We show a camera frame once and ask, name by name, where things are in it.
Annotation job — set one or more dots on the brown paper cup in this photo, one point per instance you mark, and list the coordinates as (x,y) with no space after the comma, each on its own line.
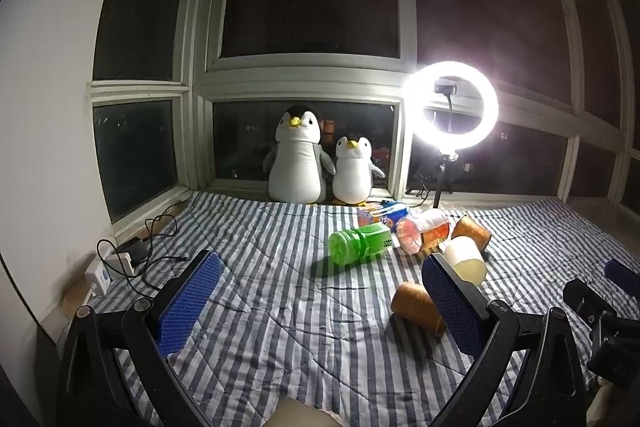
(415,304)
(472,232)

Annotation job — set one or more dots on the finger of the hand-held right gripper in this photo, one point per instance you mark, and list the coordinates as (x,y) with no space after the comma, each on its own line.
(584,298)
(621,272)

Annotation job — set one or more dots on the white window frame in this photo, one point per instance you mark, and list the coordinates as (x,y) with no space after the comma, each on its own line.
(300,72)

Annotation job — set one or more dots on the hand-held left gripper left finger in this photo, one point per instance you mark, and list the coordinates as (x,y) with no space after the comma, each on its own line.
(186,302)

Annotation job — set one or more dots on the green plastic cup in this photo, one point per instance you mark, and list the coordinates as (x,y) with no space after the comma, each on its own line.
(357,244)

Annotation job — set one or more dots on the large penguin plush toy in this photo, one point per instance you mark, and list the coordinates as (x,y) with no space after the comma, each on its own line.
(297,157)

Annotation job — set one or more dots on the small penguin plush toy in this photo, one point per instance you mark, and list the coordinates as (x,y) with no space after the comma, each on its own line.
(352,172)

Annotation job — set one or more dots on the blue snack packet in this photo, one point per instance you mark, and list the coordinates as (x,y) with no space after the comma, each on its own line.
(385,212)

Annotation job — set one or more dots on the striped blue white blanket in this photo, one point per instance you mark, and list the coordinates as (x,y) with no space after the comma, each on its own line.
(300,307)

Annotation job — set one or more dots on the clear cup with pink lid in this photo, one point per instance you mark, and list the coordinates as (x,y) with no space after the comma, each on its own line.
(425,229)

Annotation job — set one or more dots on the black power adapter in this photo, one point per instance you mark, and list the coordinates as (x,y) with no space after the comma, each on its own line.
(134,249)

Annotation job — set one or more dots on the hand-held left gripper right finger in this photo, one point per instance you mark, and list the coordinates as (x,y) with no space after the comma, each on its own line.
(452,304)

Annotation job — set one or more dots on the cream white cup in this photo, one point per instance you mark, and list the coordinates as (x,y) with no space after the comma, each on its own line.
(465,259)

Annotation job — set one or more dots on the white power strip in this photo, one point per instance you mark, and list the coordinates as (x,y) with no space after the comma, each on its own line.
(107,271)

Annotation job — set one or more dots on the black gooseneck phone holder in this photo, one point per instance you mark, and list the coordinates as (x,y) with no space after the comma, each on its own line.
(448,89)

